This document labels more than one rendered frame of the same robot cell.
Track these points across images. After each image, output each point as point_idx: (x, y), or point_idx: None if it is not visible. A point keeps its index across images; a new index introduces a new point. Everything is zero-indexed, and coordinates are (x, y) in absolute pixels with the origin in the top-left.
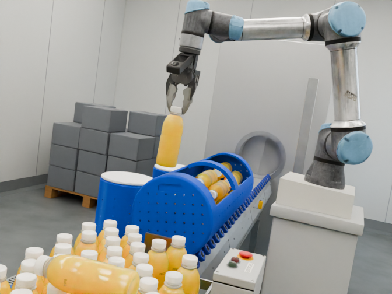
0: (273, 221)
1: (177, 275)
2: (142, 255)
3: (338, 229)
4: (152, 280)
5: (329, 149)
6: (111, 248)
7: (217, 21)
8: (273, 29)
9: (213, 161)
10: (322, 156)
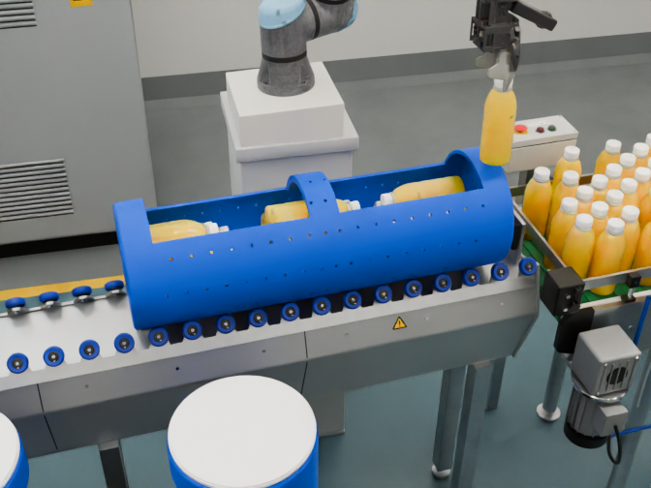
0: (352, 154)
1: (611, 141)
2: (614, 167)
3: None
4: (639, 145)
5: (327, 28)
6: (633, 183)
7: None
8: None
9: (301, 182)
10: (305, 46)
